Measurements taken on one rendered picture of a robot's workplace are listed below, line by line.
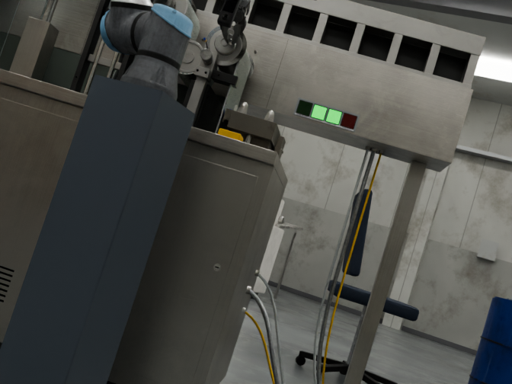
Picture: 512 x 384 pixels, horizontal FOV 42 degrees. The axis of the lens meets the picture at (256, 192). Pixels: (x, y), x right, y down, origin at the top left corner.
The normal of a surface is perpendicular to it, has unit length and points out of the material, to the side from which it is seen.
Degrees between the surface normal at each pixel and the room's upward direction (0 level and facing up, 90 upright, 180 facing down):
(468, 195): 90
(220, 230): 90
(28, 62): 90
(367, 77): 90
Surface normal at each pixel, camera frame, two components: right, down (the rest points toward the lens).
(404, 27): -0.10, -0.11
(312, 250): -0.31, -0.18
